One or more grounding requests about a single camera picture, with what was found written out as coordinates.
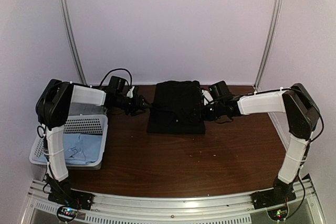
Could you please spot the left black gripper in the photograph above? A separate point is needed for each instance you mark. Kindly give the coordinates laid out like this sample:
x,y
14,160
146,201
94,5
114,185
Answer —
x,y
138,105

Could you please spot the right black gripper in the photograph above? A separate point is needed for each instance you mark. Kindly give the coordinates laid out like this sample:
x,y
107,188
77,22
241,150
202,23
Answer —
x,y
205,117

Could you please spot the black long sleeve shirt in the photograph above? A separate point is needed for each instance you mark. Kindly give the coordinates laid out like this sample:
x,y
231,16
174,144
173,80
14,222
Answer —
x,y
175,108

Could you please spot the grey cloth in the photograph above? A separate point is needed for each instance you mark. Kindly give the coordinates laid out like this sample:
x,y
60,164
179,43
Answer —
x,y
86,109

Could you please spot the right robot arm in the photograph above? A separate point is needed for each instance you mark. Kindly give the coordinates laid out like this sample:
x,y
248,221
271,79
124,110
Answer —
x,y
295,102

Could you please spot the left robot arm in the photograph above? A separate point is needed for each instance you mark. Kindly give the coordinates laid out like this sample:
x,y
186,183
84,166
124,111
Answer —
x,y
53,109

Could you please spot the white plastic mesh basket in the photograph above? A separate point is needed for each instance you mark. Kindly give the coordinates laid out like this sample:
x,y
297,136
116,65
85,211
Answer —
x,y
88,124

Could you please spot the folded light blue shirt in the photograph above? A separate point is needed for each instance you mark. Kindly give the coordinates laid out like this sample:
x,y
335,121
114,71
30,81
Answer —
x,y
80,150

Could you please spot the right circuit board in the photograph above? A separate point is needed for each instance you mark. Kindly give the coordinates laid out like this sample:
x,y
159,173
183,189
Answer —
x,y
278,214

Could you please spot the circuit board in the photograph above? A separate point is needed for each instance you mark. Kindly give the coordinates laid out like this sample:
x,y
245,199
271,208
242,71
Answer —
x,y
278,214
66,214

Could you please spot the left circuit board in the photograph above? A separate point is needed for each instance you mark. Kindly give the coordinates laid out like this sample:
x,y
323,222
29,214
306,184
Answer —
x,y
66,214

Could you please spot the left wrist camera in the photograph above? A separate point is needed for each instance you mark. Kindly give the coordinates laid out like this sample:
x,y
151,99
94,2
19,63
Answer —
x,y
132,92

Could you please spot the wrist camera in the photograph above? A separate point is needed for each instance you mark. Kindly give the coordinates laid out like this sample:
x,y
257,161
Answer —
x,y
132,92
207,98

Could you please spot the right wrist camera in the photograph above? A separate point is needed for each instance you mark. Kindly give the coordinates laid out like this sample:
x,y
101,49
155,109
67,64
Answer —
x,y
207,98

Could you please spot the right aluminium corner post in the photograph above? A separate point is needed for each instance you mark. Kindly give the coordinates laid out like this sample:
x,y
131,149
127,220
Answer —
x,y
276,10

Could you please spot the aluminium corner post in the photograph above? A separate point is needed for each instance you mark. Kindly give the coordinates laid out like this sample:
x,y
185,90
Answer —
x,y
71,41
276,10

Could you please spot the front aluminium rail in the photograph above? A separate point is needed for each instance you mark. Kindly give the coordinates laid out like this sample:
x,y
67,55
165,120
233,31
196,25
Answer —
x,y
235,208

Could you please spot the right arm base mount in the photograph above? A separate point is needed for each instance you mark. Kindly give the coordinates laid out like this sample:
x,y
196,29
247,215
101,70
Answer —
x,y
272,197

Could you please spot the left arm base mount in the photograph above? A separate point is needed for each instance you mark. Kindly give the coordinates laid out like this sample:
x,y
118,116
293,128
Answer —
x,y
74,199

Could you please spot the left aluminium corner post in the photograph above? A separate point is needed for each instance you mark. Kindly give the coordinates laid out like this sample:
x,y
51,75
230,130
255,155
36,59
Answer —
x,y
71,41

